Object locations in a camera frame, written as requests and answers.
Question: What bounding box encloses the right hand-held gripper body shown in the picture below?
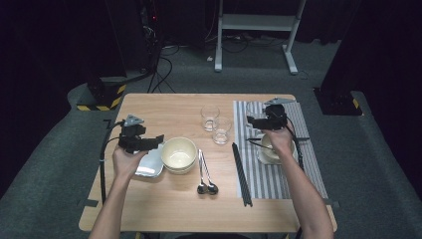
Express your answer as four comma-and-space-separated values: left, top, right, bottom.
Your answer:
256, 97, 297, 132

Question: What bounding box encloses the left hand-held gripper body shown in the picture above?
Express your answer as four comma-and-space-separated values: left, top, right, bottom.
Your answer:
117, 114, 159, 155

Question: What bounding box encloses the cream bowl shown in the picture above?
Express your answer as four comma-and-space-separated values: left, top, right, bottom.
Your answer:
163, 162, 197, 176
259, 131, 297, 164
160, 136, 198, 171

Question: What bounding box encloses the bundle of black chopsticks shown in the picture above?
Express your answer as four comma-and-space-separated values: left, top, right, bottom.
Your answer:
231, 142, 254, 207

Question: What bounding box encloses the person's left hand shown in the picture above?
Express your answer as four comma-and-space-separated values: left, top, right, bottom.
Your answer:
111, 144, 149, 183

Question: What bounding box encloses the person's right hand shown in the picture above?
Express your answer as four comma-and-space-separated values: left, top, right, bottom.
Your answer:
262, 122, 296, 159

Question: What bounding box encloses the black yellow striped stand base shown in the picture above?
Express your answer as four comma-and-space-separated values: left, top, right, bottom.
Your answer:
76, 75, 128, 113
313, 87, 363, 117

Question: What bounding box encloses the grey white striped placemat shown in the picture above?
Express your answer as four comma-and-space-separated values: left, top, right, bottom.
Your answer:
233, 100, 329, 201

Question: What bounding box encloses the steel spoon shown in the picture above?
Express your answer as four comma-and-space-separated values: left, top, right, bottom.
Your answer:
196, 148, 208, 195
198, 148, 220, 196

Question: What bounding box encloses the grey tape strip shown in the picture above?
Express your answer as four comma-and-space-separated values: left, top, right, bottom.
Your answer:
322, 197, 340, 209
78, 198, 100, 208

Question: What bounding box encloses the white metal stand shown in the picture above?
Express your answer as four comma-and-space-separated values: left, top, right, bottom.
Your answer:
213, 0, 308, 76

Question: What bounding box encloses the black equipment rack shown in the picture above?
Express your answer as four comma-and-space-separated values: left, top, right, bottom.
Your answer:
137, 0, 164, 73

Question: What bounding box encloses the black curtain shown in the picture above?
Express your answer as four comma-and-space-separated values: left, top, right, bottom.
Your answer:
319, 0, 422, 200
0, 0, 140, 197

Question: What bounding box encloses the left hand-held gripper cable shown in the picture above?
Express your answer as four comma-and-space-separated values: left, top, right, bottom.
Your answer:
99, 119, 126, 205

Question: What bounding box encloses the hand-held gripper cable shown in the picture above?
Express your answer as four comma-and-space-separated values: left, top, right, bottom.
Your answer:
99, 119, 126, 205
284, 114, 306, 172

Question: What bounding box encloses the right hand-held gripper cable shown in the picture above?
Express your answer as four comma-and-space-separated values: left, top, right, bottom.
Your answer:
284, 114, 306, 172

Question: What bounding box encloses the black floor cable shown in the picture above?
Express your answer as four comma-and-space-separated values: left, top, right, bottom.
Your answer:
146, 44, 178, 95

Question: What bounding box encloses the black cable tangle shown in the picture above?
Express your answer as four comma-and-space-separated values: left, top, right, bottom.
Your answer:
203, 31, 288, 54

